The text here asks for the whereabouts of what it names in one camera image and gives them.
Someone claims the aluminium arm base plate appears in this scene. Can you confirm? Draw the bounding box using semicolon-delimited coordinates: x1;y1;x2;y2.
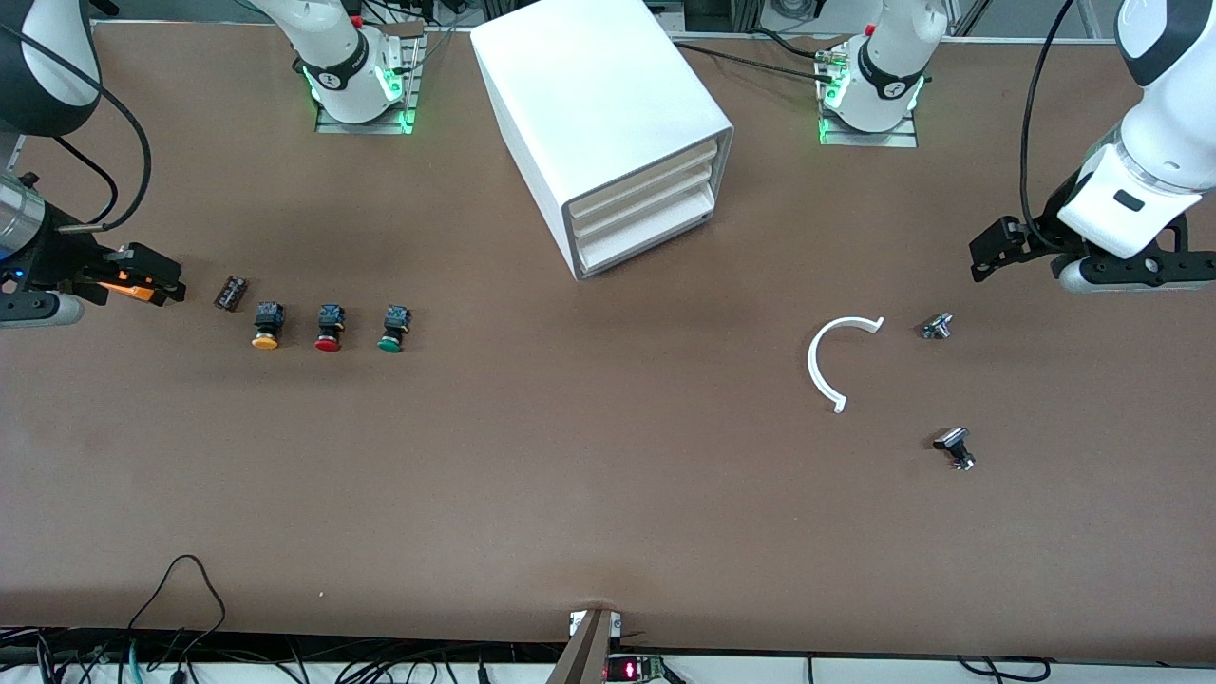
819;43;920;148
315;24;426;135

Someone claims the orange box black base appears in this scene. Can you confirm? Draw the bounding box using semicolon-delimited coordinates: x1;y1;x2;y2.
100;271;187;308

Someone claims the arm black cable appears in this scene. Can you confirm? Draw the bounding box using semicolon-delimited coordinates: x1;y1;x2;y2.
0;24;153;234
1020;0;1079;248

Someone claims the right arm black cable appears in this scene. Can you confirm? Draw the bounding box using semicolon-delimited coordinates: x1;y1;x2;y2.
0;24;153;234

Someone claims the black base power cable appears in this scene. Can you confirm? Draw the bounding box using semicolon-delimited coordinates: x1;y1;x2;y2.
676;28;837;77

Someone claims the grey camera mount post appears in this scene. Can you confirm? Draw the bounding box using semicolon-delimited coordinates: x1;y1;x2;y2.
546;608;623;684

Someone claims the black box red display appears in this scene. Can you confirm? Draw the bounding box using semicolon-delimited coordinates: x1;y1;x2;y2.
605;654;666;683

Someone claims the black cable loop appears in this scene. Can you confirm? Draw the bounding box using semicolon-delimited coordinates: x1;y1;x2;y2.
128;555;227;656

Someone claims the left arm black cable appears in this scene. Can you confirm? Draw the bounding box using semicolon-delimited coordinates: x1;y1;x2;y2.
1020;0;1079;248

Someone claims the yellow push button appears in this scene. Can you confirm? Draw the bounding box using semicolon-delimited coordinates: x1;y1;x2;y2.
251;301;286;352

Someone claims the green push button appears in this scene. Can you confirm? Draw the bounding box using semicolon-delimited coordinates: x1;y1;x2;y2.
377;305;412;354

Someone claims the white curved plastic arc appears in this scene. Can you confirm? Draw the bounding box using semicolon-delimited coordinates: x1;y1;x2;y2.
807;315;886;415

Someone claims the black cable bundle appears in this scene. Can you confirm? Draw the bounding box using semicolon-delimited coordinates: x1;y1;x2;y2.
0;622;571;684

